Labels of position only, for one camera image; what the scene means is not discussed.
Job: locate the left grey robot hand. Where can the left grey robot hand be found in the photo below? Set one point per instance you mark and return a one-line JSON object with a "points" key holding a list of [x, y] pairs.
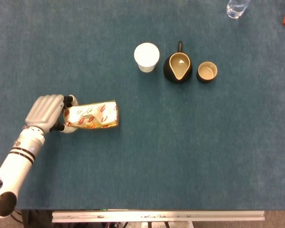
{"points": [[44, 111]]}

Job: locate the gold snack packet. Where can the gold snack packet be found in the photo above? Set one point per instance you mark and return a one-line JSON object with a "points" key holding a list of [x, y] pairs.
{"points": [[95, 115]]}

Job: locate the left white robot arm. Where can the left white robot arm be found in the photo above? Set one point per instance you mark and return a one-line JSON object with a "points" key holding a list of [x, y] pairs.
{"points": [[16, 164]]}

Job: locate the blue table cloth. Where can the blue table cloth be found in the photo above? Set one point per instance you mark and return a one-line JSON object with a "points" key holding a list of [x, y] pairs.
{"points": [[142, 152]]}

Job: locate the white paper cup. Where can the white paper cup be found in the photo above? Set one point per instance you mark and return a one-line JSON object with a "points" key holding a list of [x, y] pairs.
{"points": [[146, 57]]}

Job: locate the black ceramic pitcher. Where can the black ceramic pitcher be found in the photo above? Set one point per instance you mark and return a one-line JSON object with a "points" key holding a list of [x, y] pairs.
{"points": [[178, 66]]}

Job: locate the black ceramic teacup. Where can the black ceramic teacup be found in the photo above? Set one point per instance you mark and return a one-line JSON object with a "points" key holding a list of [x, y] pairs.
{"points": [[206, 72]]}

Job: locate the clear plastic water bottle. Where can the clear plastic water bottle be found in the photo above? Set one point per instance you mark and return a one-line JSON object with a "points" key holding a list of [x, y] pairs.
{"points": [[236, 8]]}

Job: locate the aluminium frame rail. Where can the aluminium frame rail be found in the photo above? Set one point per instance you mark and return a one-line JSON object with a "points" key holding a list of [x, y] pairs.
{"points": [[156, 216]]}

